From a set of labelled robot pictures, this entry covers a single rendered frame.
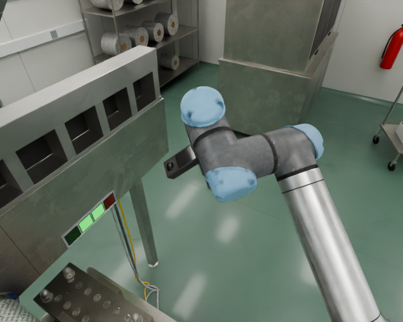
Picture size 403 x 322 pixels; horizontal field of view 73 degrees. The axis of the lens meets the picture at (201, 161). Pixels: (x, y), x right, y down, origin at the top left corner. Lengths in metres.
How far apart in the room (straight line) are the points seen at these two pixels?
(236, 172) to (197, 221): 2.09
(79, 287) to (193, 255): 1.30
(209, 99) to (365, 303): 0.40
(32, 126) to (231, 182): 0.58
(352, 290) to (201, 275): 1.80
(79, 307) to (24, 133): 0.61
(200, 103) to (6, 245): 0.69
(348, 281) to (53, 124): 0.78
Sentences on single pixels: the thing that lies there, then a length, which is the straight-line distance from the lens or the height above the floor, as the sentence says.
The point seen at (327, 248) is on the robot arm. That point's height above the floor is 1.63.
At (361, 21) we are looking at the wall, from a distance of 4.56.
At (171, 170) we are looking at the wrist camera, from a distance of 0.65.
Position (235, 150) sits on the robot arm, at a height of 1.74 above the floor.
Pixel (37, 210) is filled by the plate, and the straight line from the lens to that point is 0.95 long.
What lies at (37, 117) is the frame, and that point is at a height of 1.63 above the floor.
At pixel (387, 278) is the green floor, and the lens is 2.63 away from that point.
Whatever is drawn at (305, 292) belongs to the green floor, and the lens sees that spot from 2.31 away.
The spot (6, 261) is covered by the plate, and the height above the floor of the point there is 1.30.
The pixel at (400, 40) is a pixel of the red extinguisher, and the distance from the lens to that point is 4.45.
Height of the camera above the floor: 2.01
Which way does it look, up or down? 41 degrees down
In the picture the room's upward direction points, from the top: straight up
